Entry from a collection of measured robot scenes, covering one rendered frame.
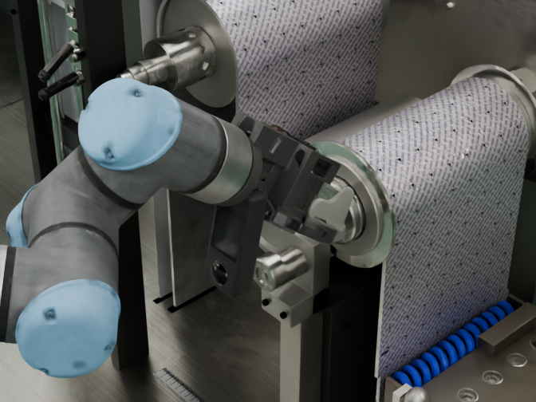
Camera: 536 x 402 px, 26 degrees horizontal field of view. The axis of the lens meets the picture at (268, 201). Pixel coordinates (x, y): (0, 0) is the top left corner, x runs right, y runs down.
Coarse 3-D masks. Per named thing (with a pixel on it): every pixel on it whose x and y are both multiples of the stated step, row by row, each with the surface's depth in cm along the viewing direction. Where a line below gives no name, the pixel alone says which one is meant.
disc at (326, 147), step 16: (320, 144) 124; (336, 144) 122; (352, 160) 121; (368, 176) 120; (384, 192) 119; (384, 208) 120; (384, 224) 121; (384, 240) 122; (336, 256) 129; (352, 256) 127; (368, 256) 125; (384, 256) 123
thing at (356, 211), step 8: (336, 176) 123; (328, 184) 122; (336, 184) 122; (344, 184) 122; (320, 192) 124; (328, 192) 122; (336, 192) 121; (352, 200) 121; (360, 200) 121; (352, 208) 121; (360, 208) 121; (352, 216) 121; (360, 216) 122; (352, 224) 122; (360, 224) 122; (352, 232) 122; (360, 232) 123; (344, 240) 124
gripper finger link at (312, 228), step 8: (304, 216) 113; (288, 224) 111; (296, 224) 111; (304, 224) 111; (312, 224) 112; (320, 224) 114; (304, 232) 111; (312, 232) 112; (320, 232) 112; (328, 232) 115; (336, 232) 116; (320, 240) 113; (328, 240) 115
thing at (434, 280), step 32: (512, 192) 136; (448, 224) 129; (480, 224) 134; (512, 224) 140; (416, 256) 128; (448, 256) 132; (480, 256) 138; (384, 288) 126; (416, 288) 131; (448, 288) 136; (480, 288) 141; (384, 320) 129; (416, 320) 134; (448, 320) 139
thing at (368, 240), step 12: (528, 120) 134; (528, 132) 134; (348, 168) 121; (348, 180) 122; (360, 180) 120; (360, 192) 121; (372, 192) 120; (372, 204) 120; (372, 216) 121; (372, 228) 122; (360, 240) 124; (372, 240) 122; (348, 252) 127; (360, 252) 125
